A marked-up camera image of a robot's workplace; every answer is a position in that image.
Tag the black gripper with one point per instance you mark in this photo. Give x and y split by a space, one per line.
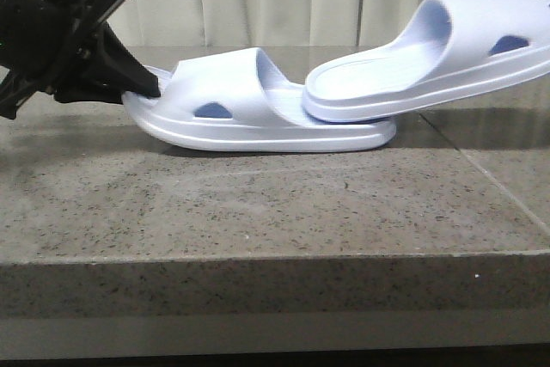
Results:
66 49

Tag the light blue slipper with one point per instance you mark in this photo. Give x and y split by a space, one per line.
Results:
449 50
241 101

